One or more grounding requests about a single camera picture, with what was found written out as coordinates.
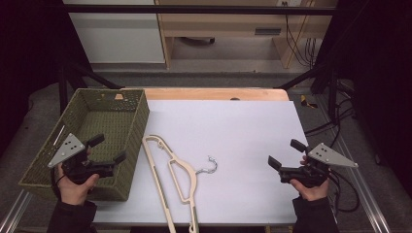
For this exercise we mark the aluminium rail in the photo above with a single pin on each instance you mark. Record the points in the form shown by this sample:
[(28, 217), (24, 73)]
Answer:
[(362, 191), (14, 212)]

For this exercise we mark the person's right hand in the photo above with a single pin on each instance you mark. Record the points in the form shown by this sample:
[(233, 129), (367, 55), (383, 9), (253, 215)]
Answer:
[(312, 193)]

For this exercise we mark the black metal stand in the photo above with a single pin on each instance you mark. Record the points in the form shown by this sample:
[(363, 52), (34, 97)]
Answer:
[(331, 87), (62, 87)]

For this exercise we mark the white cabinet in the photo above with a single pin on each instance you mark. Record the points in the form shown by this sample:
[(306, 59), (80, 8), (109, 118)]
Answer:
[(120, 39)]

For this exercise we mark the black metal crossbar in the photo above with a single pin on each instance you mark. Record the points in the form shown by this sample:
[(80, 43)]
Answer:
[(194, 9)]

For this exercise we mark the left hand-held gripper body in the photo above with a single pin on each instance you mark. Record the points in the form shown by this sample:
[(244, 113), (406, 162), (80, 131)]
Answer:
[(69, 149)]

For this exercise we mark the black chair base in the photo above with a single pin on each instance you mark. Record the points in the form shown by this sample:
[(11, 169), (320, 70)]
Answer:
[(197, 40)]

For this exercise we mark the yellow and black tool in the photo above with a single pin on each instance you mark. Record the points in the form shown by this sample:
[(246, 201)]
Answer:
[(305, 102)]

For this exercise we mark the black curtain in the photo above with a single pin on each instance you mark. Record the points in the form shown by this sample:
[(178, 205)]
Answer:
[(382, 81), (29, 48)]

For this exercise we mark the green woven basket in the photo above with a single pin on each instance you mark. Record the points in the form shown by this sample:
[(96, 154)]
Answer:
[(110, 119)]

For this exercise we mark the beige clothes hanger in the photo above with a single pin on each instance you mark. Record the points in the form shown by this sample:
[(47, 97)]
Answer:
[(176, 159)]

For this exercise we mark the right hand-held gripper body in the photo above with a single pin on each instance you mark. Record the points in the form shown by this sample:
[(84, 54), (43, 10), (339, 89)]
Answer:
[(327, 157)]

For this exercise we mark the white board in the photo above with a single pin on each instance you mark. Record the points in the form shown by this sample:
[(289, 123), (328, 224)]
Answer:
[(233, 136)]

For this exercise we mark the light wooden desk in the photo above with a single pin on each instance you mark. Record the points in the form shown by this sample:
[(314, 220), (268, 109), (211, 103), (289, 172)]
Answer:
[(220, 26)]

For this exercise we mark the person's left hand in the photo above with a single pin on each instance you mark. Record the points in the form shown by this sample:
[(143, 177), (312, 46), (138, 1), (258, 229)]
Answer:
[(74, 192)]

